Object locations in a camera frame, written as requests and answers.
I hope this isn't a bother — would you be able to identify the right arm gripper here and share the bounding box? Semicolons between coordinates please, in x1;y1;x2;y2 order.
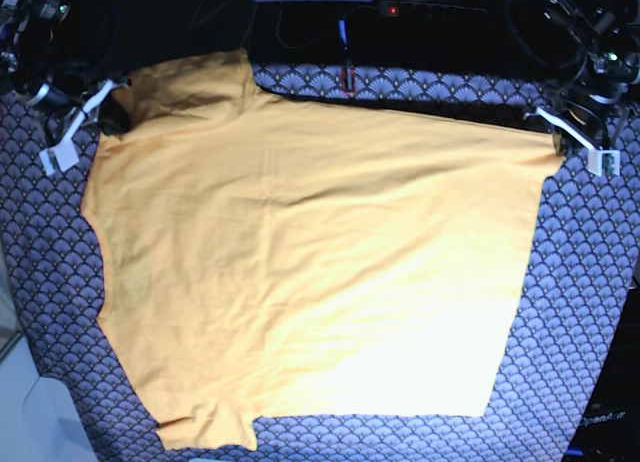
9;59;131;176

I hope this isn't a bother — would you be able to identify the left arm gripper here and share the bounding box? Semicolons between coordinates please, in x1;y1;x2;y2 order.
525;47;639;175

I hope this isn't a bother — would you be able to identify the yellow T-shirt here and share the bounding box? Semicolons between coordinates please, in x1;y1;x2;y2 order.
82;51;562;450

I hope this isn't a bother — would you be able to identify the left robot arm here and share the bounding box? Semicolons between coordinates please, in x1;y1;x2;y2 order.
502;0;639;176

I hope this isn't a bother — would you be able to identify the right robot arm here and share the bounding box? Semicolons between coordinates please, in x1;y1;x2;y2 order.
1;0;131;176

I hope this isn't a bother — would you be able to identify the blue fan-pattern tablecloth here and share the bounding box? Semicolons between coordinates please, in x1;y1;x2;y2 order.
0;64;640;462

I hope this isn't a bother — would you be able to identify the red black table clamp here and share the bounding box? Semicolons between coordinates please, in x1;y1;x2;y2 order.
339;57;356;97

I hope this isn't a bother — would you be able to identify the black OpenArm case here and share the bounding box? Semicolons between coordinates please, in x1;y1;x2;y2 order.
563;284;639;461

